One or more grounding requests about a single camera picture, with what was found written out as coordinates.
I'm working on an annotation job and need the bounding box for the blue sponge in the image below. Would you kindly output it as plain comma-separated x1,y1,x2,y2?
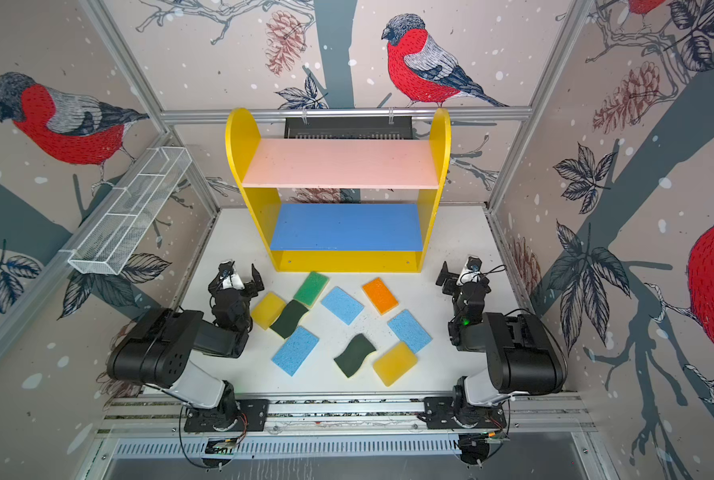
321,287,364,325
271,327,319,376
387,310,432,354

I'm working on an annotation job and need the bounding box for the orange topped yellow sponge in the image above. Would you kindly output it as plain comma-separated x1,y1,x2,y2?
362,278,399,315

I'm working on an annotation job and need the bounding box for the dark green scrub sponge front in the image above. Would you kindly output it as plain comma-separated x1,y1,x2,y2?
334,333,376,378

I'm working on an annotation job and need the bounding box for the dark green scrub sponge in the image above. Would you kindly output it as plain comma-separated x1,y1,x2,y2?
334,333,376,378
270,300,309,339

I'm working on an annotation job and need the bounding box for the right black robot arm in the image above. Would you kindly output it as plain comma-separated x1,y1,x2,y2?
436,256,567,418

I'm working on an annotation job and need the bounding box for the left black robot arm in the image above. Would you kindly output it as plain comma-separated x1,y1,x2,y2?
106,260,264,422

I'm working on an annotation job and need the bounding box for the yellow shelf with coloured boards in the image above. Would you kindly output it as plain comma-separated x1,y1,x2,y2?
225,108,452,273

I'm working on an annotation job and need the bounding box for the yellow sponge left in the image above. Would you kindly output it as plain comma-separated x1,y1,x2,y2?
251,292,287,330

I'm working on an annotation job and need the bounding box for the dark green scrub sponge left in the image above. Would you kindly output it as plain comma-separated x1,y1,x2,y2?
270,300,309,339

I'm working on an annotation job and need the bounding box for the green topped yellow sponge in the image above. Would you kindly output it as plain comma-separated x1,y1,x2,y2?
293,272,329,308

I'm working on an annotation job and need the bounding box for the blue sponge front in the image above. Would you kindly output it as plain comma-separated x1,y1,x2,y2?
271,327,319,376

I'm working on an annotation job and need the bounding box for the yellow sponge front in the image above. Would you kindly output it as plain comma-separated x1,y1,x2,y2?
373,341,418,387

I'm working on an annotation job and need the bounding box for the black vent grille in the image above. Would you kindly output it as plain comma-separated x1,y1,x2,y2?
284,116,414,140

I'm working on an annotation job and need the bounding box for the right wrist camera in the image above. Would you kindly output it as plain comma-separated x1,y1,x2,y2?
457,256,482,285

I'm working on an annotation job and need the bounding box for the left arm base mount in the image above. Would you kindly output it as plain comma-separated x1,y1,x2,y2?
183,398,270,434

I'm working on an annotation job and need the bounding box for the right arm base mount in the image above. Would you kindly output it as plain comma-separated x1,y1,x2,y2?
417,395,507,430

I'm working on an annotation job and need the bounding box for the white wire mesh basket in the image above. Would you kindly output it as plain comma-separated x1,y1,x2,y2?
68,146,192,275

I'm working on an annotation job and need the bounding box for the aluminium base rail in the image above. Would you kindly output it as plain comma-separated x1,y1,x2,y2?
96,392,596,437

